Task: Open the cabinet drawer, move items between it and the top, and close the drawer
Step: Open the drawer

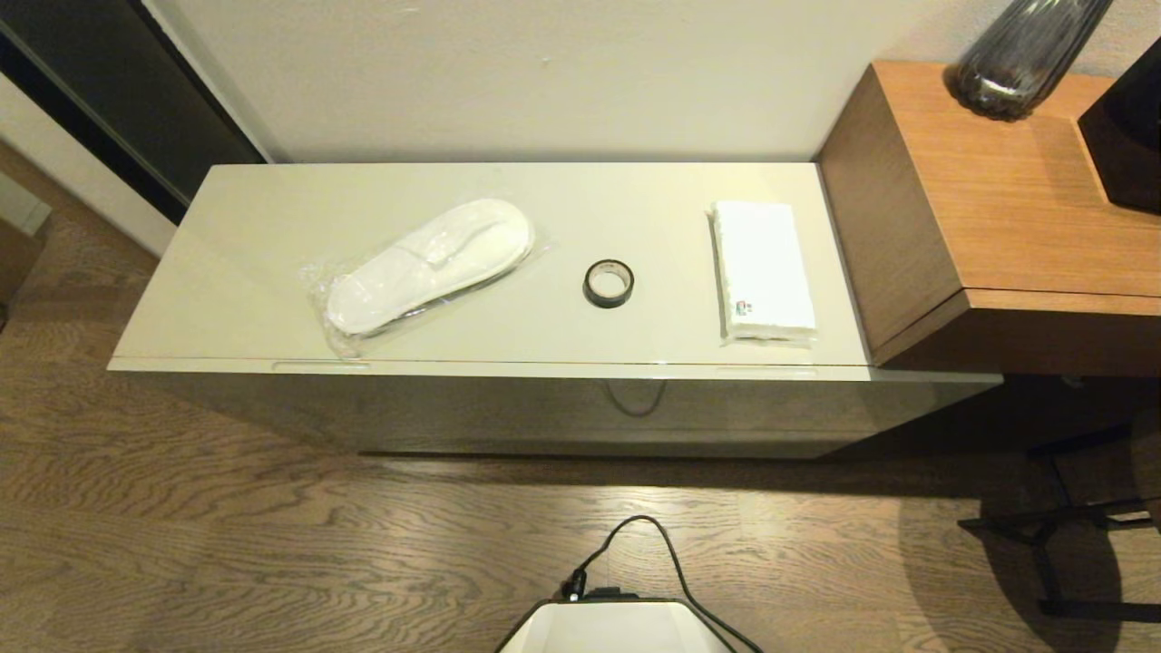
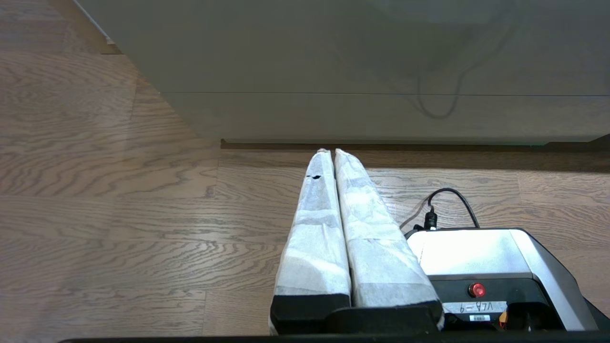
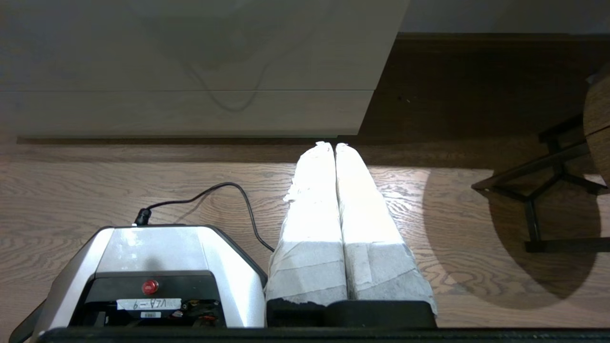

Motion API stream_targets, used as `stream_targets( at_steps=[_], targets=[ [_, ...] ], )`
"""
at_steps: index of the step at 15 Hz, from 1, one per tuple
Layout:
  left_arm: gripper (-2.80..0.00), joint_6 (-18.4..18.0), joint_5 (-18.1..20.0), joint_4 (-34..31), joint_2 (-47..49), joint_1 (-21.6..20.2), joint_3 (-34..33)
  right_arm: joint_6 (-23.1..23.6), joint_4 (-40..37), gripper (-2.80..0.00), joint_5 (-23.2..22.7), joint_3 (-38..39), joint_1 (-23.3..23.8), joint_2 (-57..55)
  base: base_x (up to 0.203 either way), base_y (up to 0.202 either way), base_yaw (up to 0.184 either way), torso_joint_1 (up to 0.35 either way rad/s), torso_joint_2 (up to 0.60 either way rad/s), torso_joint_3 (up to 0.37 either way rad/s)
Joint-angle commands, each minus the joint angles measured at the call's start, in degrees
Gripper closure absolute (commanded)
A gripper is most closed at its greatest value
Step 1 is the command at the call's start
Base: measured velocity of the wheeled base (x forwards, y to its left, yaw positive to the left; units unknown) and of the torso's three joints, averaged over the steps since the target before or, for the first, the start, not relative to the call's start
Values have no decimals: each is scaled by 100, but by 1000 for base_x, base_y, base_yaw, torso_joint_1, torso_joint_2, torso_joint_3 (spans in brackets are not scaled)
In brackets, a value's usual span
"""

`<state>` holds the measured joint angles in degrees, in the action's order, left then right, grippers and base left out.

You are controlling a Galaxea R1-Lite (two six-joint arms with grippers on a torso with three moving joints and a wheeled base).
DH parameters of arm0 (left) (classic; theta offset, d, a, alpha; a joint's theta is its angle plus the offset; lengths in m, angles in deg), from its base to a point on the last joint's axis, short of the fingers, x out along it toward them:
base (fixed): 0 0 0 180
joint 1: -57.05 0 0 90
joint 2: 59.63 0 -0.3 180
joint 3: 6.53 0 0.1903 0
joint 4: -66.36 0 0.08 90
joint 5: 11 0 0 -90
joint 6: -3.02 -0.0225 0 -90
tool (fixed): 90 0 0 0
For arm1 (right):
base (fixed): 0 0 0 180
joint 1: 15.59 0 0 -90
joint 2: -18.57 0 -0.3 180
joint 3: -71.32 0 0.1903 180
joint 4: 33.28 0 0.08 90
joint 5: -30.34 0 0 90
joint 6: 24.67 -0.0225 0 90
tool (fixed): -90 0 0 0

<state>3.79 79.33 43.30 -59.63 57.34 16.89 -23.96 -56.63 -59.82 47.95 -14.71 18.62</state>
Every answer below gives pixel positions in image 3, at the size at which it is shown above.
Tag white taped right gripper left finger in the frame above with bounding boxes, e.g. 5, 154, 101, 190
264, 141, 348, 328

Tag white glossy drawer cabinet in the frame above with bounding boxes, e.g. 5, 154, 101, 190
0, 0, 410, 139

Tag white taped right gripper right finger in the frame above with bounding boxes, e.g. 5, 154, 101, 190
335, 143, 438, 315

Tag white paper label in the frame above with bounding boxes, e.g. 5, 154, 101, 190
117, 298, 182, 311

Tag black base cable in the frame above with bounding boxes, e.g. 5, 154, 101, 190
134, 182, 275, 252

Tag round stool black metal legs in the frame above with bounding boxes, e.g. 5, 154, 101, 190
471, 62, 610, 253

